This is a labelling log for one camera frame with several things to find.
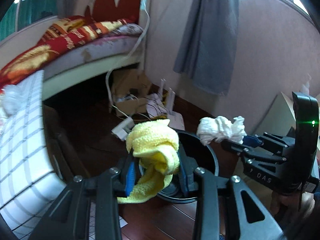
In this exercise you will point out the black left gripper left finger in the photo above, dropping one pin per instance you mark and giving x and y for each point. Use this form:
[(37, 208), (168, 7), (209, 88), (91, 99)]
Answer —
[(68, 217)]

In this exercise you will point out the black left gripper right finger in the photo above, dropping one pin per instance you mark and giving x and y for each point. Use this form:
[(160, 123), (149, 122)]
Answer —
[(230, 202)]

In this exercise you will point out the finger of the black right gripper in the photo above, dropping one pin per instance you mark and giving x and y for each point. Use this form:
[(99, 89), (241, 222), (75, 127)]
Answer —
[(237, 147)]

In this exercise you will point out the white tissue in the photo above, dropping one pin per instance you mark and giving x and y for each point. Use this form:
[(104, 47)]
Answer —
[(220, 128)]

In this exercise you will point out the yellow fuzzy cloth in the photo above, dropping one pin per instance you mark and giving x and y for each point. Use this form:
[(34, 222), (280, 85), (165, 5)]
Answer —
[(155, 144)]

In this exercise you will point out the black round trash bin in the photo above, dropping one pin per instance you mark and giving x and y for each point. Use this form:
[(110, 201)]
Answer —
[(192, 154)]

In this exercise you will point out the person's right hand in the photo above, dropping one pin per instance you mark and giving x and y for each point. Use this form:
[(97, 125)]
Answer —
[(301, 204)]

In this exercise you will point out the white grid-pattern table cloth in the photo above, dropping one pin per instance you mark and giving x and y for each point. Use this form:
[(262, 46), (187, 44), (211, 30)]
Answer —
[(29, 183)]

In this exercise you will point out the grey curtain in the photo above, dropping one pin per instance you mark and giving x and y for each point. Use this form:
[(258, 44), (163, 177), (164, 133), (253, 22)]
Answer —
[(208, 48)]

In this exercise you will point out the white wifi router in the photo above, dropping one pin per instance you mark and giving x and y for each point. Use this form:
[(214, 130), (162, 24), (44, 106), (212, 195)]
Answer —
[(160, 106)]

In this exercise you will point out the white power strip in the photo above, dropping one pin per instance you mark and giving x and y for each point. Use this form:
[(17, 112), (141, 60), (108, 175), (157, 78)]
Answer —
[(123, 129)]

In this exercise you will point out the brown cardboard box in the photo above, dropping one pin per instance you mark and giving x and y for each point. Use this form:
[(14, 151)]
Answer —
[(129, 91)]

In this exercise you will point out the bed with grey mattress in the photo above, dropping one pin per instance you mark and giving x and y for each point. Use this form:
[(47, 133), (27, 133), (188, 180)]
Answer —
[(121, 48)]

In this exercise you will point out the red yellow patterned quilt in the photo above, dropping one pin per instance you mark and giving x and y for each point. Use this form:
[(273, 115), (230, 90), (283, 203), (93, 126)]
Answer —
[(59, 39)]

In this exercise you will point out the red heart-shaped headboard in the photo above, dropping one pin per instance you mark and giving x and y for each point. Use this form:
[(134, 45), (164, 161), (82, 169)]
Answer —
[(94, 11)]

